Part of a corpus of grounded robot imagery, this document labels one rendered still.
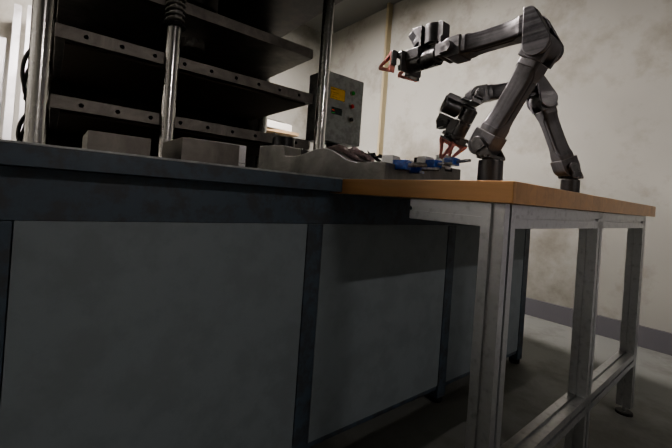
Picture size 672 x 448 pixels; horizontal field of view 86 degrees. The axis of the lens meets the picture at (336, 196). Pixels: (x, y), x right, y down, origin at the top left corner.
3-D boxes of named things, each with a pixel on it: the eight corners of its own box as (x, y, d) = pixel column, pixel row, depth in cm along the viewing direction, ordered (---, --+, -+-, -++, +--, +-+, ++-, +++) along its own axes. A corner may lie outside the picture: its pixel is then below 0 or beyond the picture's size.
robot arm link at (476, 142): (470, 136, 96) (490, 134, 92) (486, 141, 102) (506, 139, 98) (468, 159, 96) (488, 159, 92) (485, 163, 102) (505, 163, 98)
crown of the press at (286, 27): (341, 66, 193) (349, -48, 194) (19, -51, 113) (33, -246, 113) (267, 94, 259) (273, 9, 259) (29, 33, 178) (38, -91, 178)
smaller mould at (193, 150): (238, 171, 99) (239, 145, 99) (180, 165, 90) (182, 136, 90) (212, 171, 115) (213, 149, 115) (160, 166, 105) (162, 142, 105)
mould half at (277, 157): (419, 187, 122) (421, 154, 122) (384, 181, 100) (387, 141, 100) (304, 182, 150) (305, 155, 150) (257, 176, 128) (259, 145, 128)
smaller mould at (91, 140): (149, 162, 90) (151, 138, 90) (86, 156, 81) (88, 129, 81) (136, 164, 103) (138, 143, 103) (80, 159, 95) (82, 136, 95)
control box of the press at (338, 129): (350, 320, 223) (367, 81, 223) (310, 328, 204) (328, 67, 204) (328, 309, 240) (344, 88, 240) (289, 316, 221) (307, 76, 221)
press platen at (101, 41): (312, 103, 195) (313, 94, 195) (54, 35, 127) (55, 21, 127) (252, 120, 253) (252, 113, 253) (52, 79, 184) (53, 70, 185)
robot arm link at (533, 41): (437, 38, 106) (552, -3, 83) (454, 47, 112) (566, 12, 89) (435, 79, 106) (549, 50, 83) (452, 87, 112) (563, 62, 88)
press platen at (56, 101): (309, 149, 195) (310, 140, 195) (49, 107, 127) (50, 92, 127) (249, 156, 253) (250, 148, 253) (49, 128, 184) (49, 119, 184)
